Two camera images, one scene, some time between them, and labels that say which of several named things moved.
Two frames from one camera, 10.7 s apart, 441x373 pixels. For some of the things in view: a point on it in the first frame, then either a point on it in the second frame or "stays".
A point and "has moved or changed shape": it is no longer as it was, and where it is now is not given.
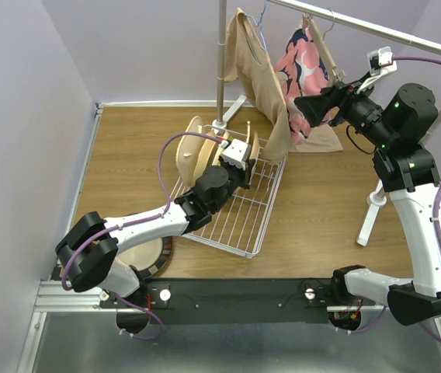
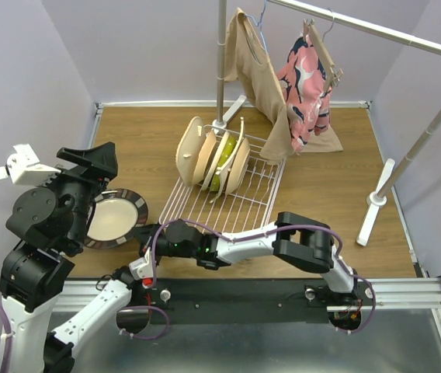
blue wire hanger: [258, 24] stays
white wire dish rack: [237, 225] stays
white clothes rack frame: [223, 120] stays
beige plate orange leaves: [255, 147] has moved or changed shape
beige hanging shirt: [248, 63] stays
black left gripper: [244, 174] -> [103, 165]
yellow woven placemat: [248, 123] has moved or changed shape
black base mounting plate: [237, 301] stays
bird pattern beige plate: [206, 151] stays
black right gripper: [315, 107] -> [146, 234]
